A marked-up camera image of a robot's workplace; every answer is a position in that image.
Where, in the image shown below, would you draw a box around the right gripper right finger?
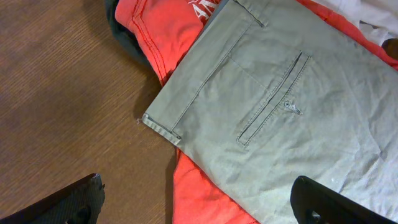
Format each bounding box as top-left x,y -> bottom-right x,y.
290,175 -> 397,224

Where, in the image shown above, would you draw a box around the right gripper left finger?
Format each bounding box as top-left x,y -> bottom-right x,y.
1,173 -> 105,224

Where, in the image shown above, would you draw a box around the grey khaki shorts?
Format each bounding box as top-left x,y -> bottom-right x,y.
142,0 -> 397,223

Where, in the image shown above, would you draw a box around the dark garment under pile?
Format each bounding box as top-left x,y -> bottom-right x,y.
104,0 -> 152,68

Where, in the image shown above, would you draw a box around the red shirt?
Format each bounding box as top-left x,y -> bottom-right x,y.
115,1 -> 397,223

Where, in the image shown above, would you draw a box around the white garment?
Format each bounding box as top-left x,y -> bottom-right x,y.
313,0 -> 397,46

